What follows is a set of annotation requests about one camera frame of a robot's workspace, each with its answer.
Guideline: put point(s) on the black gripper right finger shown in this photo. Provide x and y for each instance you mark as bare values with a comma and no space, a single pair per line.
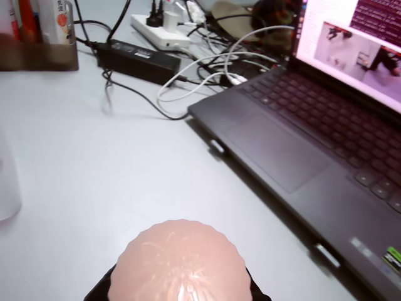
258,294

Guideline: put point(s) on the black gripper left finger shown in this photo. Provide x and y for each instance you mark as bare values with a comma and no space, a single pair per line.
98,291

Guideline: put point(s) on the pink bottle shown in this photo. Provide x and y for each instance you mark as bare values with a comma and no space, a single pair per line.
178,266

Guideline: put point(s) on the white plastic bottle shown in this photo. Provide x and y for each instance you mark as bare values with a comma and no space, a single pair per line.
7,15

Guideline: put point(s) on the silver laptop stand foot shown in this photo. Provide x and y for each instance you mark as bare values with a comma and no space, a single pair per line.
327,254
216,146

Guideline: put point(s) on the translucent plastic bin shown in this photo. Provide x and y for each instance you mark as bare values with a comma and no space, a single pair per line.
7,188

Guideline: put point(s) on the dark grey laptop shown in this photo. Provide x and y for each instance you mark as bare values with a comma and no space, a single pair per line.
297,141

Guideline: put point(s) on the black power adapter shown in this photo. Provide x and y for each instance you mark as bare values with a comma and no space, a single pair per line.
138,59

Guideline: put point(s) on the brown storage box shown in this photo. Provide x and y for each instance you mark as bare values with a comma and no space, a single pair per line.
37,56

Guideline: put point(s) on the white power strip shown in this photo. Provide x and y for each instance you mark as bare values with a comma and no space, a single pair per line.
156,34

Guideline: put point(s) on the white orange carton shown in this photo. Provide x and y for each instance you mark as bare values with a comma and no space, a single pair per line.
59,22

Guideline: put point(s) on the red book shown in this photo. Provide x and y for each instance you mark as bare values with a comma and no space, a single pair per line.
29,22

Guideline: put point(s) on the white usb charger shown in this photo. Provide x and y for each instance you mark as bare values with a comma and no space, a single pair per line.
171,20

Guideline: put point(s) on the black power plug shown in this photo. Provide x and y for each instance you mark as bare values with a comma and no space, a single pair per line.
160,11
151,14

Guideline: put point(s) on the dark olive bag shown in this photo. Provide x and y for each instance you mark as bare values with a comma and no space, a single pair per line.
275,12

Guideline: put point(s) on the beige cap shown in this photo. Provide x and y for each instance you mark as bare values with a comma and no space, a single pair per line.
232,12

